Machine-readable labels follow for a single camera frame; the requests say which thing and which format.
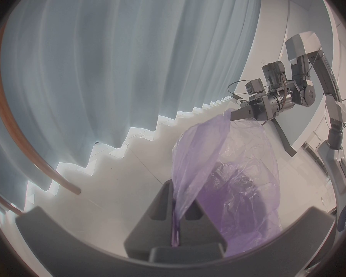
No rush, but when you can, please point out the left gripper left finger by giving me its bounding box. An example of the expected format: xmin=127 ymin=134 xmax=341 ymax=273
xmin=124 ymin=179 xmax=176 ymax=260

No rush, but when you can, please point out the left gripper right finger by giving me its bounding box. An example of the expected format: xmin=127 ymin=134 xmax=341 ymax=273
xmin=177 ymin=198 xmax=229 ymax=259

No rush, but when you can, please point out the purple plastic bag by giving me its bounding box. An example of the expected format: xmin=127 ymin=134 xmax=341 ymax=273
xmin=171 ymin=108 xmax=282 ymax=257

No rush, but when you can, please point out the pale blue curtain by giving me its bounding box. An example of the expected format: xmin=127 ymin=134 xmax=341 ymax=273
xmin=0 ymin=0 xmax=261 ymax=213

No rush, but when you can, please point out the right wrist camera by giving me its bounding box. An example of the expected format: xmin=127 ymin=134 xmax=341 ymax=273
xmin=245 ymin=79 xmax=265 ymax=95

